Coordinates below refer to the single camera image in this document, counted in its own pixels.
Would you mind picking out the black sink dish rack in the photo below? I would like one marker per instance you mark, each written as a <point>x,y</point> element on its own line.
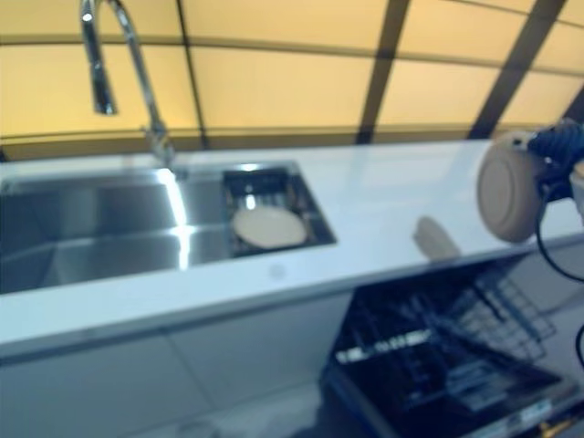
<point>269,187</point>

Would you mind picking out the black built-in dishwasher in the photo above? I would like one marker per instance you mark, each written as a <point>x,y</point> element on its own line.
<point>410,388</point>

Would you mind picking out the stainless steel sink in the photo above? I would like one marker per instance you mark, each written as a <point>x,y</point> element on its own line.
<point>114,219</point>

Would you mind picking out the glossy white cabinet door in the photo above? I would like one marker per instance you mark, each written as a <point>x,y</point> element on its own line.
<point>255,347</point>
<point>82,392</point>

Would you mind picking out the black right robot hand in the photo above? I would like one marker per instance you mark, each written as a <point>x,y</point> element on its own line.
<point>561,139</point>

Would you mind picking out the cream ceramic plate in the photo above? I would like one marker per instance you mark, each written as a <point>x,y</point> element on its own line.
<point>506,191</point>
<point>269,228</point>

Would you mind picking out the chrome kitchen faucet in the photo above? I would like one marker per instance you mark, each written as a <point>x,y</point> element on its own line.
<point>137,59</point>

